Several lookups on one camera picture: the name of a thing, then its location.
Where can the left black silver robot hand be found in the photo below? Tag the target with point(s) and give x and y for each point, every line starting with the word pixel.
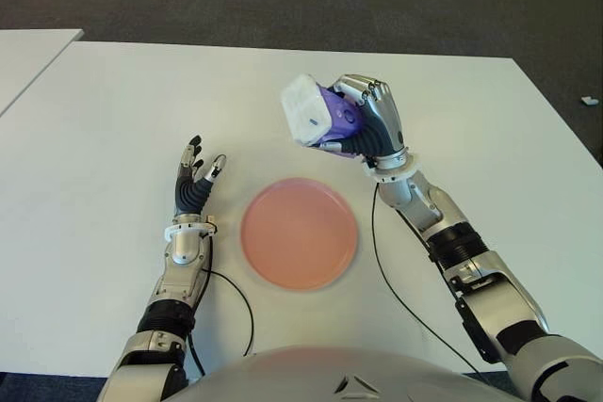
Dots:
pixel 188 195

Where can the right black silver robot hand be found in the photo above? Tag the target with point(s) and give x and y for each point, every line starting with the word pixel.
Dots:
pixel 384 119

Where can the purple white tissue pack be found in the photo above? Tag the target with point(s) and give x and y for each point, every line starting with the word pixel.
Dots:
pixel 306 110

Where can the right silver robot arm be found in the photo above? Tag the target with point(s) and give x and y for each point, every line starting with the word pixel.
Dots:
pixel 424 204

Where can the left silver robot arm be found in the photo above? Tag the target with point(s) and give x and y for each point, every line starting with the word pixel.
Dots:
pixel 181 246

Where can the round pink plate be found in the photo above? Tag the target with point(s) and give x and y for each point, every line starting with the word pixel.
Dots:
pixel 299 232

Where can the small white floor object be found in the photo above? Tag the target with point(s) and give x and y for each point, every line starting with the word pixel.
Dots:
pixel 590 101

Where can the adjacent white table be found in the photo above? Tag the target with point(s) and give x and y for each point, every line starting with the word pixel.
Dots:
pixel 23 58

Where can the silver robot torso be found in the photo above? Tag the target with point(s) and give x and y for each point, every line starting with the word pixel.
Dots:
pixel 330 374

